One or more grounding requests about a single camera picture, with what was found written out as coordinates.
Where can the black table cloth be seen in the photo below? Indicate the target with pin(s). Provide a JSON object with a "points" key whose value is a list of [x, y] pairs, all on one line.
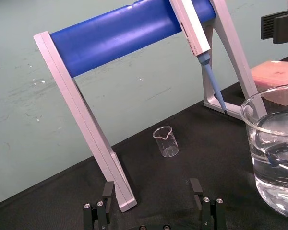
{"points": [[172, 182]]}

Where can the large glass beaker with water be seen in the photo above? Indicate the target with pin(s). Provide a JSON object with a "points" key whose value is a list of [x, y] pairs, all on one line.
{"points": [[273, 151]]}

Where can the blue and grey pipette stand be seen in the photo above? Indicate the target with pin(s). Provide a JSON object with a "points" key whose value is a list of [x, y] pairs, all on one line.
{"points": [[110, 43]]}

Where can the white and blue pipette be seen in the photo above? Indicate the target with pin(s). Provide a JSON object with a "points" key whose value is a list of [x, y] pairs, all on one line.
{"points": [[196, 36]]}

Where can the pink plastic tip box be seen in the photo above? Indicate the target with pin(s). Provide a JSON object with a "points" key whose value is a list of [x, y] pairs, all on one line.
{"points": [[276, 81]]}

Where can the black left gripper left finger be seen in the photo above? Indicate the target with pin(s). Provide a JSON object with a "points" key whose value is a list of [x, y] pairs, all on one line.
{"points": [[103, 210]]}

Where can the black ribbed device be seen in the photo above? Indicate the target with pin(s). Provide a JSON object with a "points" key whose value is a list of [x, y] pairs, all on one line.
{"points": [[278, 26]]}

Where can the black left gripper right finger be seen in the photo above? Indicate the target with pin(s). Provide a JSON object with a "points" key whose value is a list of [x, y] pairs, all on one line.
{"points": [[211, 213]]}

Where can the small clear glass beaker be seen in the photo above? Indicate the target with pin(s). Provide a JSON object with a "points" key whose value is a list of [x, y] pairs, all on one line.
{"points": [[165, 143]]}

